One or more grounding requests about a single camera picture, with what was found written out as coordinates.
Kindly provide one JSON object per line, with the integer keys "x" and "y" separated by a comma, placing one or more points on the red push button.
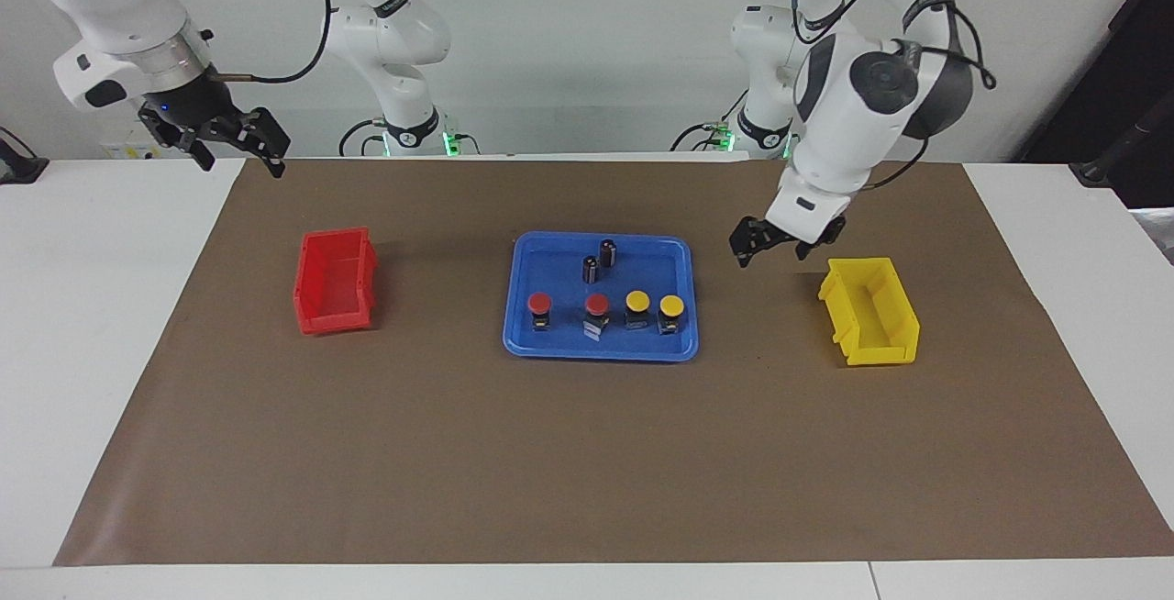
{"x": 597, "y": 305}
{"x": 539, "y": 303}

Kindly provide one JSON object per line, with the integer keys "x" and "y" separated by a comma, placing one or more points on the brown table mat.
{"x": 587, "y": 453}

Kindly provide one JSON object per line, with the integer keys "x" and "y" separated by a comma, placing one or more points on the yellow push button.
{"x": 637, "y": 300}
{"x": 671, "y": 305}

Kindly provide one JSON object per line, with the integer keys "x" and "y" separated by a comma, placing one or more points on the black cylindrical capacitor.
{"x": 608, "y": 253}
{"x": 591, "y": 270}

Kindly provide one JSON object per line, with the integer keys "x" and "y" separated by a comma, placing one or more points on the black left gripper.
{"x": 780, "y": 231}

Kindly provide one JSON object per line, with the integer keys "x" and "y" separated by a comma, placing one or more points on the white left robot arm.
{"x": 844, "y": 132}

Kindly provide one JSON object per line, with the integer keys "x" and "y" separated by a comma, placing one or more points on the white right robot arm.
{"x": 119, "y": 4}

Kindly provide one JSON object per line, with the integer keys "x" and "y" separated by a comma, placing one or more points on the black equipment stand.
{"x": 1119, "y": 77}

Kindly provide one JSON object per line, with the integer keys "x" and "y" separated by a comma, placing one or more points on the grey metal object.
{"x": 1157, "y": 233}

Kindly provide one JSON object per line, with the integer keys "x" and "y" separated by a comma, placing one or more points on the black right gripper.
{"x": 193, "y": 114}

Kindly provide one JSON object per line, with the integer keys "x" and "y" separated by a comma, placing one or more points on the yellow plastic bin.
{"x": 885, "y": 343}

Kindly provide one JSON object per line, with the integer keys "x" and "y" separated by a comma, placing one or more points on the blue plastic tray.
{"x": 569, "y": 348}

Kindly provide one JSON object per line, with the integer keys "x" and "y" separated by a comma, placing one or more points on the white power strip box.
{"x": 128, "y": 143}

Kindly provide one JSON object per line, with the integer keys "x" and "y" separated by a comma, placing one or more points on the red plastic bin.
{"x": 335, "y": 302}

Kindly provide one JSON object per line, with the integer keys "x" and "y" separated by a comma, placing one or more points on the black clamp mount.
{"x": 18, "y": 164}

